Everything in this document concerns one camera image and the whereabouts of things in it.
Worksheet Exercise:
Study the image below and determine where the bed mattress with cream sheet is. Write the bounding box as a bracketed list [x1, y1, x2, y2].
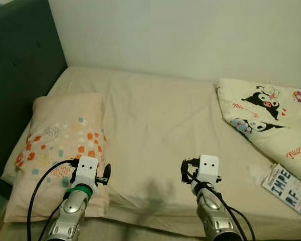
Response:
[0, 66, 301, 240]

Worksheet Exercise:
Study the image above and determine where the pink floral pillow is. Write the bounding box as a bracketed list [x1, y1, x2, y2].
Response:
[4, 92, 111, 223]

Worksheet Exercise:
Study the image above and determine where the white book with blue letters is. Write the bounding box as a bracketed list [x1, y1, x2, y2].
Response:
[261, 164, 301, 221]

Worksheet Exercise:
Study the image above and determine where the dark teal headboard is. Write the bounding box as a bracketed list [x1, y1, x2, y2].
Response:
[0, 0, 69, 200]

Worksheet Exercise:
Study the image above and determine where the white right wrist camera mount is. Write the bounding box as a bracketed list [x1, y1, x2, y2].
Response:
[196, 154, 220, 185]

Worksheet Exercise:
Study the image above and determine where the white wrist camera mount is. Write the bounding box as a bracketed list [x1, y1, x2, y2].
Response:
[196, 154, 220, 185]
[73, 155, 99, 189]

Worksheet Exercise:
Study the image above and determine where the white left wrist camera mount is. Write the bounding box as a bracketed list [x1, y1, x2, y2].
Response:
[73, 155, 99, 189]

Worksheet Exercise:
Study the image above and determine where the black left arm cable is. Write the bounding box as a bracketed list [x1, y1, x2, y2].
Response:
[26, 159, 77, 241]

